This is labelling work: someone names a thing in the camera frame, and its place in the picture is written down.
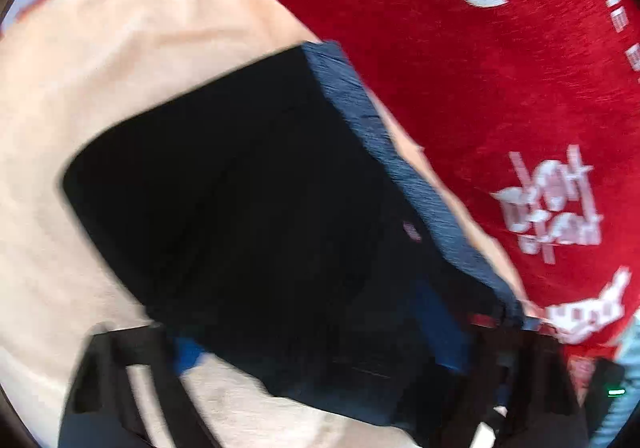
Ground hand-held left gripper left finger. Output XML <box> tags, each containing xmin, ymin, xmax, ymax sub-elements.
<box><xmin>57</xmin><ymin>324</ymin><xmax>221</xmax><ymax>448</ymax></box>

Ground cream blanket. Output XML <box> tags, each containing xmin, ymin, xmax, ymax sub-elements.
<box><xmin>0</xmin><ymin>0</ymin><xmax>531</xmax><ymax>448</ymax></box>

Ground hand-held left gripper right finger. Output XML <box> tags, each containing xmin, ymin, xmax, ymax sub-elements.
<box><xmin>414</xmin><ymin>278</ymin><xmax>591</xmax><ymax>448</ymax></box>

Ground black pants with blue trim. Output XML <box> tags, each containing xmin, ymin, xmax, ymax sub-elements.
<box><xmin>60</xmin><ymin>40</ymin><xmax>526</xmax><ymax>444</ymax></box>

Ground red printed blanket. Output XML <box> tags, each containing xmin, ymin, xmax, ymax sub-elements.
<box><xmin>0</xmin><ymin>0</ymin><xmax>640</xmax><ymax>409</ymax></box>

